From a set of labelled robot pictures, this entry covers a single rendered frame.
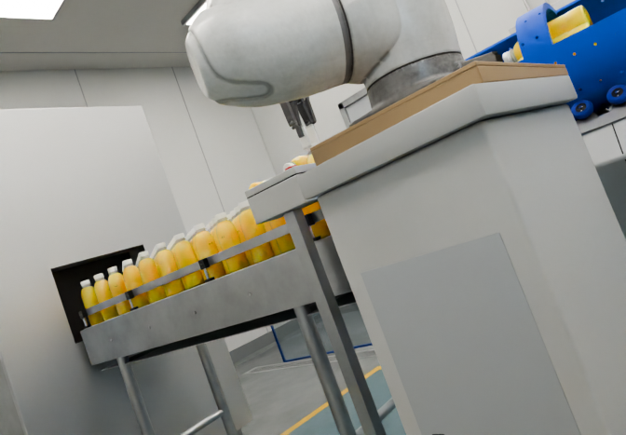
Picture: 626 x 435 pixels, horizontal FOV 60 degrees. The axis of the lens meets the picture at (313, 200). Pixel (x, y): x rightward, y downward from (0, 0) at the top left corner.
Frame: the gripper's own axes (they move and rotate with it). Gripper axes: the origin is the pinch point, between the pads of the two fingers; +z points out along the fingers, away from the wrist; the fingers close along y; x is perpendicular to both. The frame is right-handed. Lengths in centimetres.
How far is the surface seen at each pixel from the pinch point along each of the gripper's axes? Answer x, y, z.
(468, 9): 45, 353, -115
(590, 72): -75, 0, 17
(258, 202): 8.6, -21.1, 14.4
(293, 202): -3.4, -21.1, 18.5
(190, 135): 362, 285, -137
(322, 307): 3, -18, 47
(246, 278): 35.7, -9.9, 33.2
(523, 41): -65, 0, 5
